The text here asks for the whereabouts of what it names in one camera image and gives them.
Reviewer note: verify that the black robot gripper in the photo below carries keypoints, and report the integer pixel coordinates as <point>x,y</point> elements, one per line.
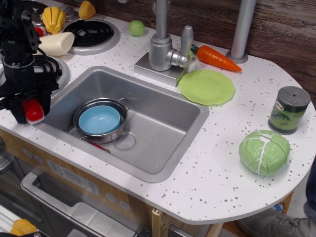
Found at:
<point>21,84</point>

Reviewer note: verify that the red white toy sushi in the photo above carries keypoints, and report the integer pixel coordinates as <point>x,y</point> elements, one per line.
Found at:
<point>33,111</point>

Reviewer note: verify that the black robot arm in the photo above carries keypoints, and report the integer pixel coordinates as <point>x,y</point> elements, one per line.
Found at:
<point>19,41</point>

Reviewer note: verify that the light green toy plate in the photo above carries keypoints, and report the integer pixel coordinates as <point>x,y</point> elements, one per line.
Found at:
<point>207,87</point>

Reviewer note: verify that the front black stove burner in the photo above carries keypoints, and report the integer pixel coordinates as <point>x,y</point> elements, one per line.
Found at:
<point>63,74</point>

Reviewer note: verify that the black stove burner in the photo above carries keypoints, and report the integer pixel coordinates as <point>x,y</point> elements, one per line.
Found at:
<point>63,74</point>
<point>92,36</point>

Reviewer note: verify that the light blue toy bowl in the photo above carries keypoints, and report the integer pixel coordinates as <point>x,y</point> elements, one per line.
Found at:
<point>99,120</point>

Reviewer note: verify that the red toy ketchup bottle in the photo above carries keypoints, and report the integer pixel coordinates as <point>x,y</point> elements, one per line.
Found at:
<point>40,31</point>

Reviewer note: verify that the silver metal pot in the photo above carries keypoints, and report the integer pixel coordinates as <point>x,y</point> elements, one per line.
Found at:
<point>122,105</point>

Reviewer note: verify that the yellow toy bell pepper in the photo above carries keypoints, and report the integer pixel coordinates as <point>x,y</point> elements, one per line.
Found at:
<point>54,19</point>

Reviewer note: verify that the red toy utensil under pot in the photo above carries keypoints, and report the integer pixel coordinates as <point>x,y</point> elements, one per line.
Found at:
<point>100,147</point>

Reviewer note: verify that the middle black stove burner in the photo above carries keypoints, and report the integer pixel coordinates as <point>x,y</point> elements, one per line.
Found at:
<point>92,36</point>

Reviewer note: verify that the silver pot lid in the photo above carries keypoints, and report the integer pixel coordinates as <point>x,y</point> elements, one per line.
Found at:
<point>36,9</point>

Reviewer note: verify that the yellow toy on floor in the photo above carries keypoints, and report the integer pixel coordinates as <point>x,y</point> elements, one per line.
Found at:
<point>22,227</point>

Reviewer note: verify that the green toy apple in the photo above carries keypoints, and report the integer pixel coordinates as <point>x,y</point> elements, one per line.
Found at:
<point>136,28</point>

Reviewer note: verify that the silver toy sink basin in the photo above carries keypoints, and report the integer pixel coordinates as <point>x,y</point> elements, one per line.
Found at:
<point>160,125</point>

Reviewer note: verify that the silver toy faucet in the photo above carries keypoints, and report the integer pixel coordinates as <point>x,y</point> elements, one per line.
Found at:
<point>163,62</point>

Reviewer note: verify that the orange toy carrot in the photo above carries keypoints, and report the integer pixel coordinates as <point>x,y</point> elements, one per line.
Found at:
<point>212,57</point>

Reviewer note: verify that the silver vertical pole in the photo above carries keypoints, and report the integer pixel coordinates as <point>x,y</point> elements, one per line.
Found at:
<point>237,54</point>

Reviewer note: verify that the green toy cabbage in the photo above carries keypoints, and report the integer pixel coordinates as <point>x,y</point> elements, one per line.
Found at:
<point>264,152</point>

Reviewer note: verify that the green toy pea can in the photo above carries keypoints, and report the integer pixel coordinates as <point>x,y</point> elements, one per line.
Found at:
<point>288,110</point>

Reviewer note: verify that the grey shoe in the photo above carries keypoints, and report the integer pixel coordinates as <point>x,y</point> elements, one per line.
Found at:
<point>271,223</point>

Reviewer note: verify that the silver oven door handle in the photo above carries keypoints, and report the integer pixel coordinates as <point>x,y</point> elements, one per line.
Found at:
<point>71,213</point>

